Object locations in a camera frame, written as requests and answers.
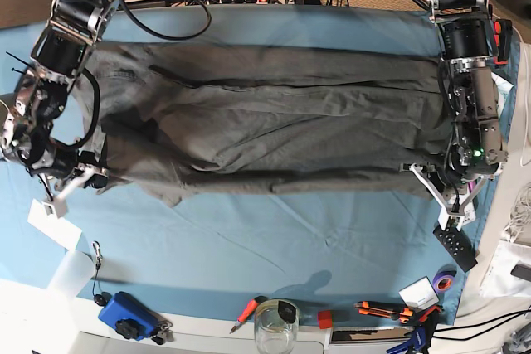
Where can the orange black utility knife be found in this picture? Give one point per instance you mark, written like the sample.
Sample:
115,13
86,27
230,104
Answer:
395,312

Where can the blue box with knob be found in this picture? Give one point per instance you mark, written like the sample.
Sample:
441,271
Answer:
128,317

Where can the white plastic bag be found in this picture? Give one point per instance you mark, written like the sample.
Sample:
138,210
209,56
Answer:
498,281

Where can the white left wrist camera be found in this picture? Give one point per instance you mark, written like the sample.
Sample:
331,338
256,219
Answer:
456,201

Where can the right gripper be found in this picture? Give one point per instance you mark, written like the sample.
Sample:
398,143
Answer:
61,163

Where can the red handled screwdriver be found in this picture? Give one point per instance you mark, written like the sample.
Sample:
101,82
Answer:
249,309

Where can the dark grey T-shirt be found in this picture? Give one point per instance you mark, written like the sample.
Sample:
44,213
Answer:
184,119

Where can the purple tape roll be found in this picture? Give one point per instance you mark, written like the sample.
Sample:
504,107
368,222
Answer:
443,281

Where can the black remote control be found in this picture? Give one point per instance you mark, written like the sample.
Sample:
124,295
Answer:
458,246

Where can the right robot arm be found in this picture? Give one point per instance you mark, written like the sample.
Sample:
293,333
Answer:
58,60

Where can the translucent plastic cup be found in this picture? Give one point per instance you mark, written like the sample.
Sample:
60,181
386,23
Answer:
74,272

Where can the red cube block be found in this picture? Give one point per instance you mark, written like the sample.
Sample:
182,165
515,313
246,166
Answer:
325,319

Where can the white small card box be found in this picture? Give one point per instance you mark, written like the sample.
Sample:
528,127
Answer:
420,295

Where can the clear glass jar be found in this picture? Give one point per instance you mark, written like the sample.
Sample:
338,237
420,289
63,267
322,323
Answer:
276,325

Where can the blue black clamp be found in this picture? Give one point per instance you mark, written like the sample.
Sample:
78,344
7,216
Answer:
419,339

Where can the red black clamp tool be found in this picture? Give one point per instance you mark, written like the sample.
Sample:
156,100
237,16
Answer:
503,31

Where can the black cable tie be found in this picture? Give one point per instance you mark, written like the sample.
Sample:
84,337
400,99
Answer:
26,64

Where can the white paper card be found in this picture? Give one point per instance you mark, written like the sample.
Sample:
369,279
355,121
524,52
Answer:
60,230

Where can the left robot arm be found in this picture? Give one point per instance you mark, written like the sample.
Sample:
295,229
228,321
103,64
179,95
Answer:
469,47

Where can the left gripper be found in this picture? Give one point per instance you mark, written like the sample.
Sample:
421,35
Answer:
446,179

